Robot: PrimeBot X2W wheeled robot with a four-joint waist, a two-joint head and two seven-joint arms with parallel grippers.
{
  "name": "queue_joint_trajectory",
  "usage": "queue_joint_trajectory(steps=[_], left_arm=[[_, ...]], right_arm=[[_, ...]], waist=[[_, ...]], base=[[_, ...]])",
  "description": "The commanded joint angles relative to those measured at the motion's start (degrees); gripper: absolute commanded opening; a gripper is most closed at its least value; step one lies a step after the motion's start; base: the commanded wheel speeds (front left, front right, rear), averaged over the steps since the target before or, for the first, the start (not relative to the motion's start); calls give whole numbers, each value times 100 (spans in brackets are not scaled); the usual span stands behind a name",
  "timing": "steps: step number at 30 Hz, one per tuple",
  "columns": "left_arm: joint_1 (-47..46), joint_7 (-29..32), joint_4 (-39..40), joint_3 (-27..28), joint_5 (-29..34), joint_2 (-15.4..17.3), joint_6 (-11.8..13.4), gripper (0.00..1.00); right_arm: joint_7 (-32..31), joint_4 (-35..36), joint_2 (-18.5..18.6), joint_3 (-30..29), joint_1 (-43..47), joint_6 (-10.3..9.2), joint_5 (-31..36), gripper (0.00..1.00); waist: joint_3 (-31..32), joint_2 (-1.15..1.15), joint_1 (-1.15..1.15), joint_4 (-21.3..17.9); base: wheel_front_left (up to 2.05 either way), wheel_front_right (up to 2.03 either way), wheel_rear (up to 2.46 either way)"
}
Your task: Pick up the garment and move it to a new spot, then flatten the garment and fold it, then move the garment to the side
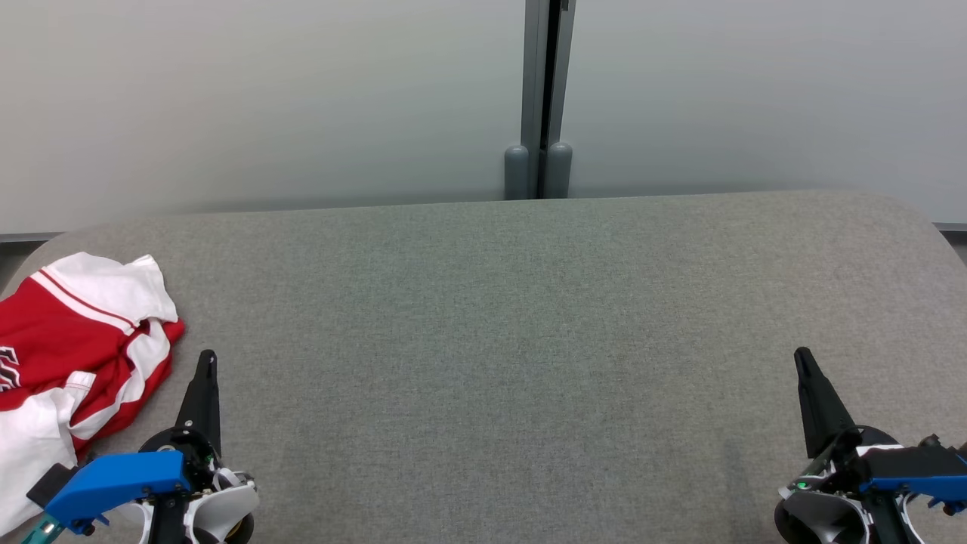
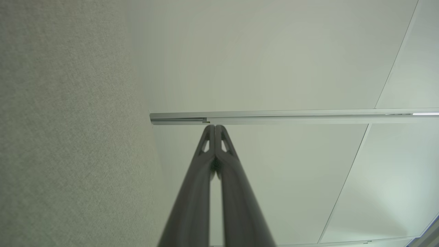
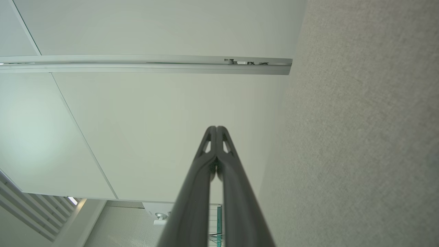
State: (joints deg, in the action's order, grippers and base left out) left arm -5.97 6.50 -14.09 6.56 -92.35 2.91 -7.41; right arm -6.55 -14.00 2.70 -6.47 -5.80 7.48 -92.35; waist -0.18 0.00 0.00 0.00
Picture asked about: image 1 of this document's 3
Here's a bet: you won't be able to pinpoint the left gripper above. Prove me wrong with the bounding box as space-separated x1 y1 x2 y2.
140 349 261 544

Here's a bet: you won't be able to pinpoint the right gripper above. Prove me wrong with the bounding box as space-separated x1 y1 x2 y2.
774 347 901 544

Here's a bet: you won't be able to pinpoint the red white basketball shorts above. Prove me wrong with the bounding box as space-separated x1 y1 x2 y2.
70 317 187 458

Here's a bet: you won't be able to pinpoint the red white basketball jersey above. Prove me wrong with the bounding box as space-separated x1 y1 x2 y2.
0 252 180 533

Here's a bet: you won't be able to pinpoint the grey partition post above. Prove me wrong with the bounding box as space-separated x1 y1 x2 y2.
504 0 576 201

